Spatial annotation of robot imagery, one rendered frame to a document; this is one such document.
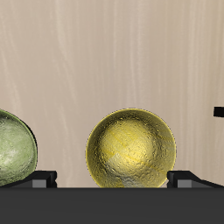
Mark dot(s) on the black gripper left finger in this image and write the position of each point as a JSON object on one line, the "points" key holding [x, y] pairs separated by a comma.
{"points": [[43, 176]]}

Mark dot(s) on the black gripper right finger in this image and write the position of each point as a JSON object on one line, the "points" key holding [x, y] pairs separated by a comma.
{"points": [[182, 176]]}

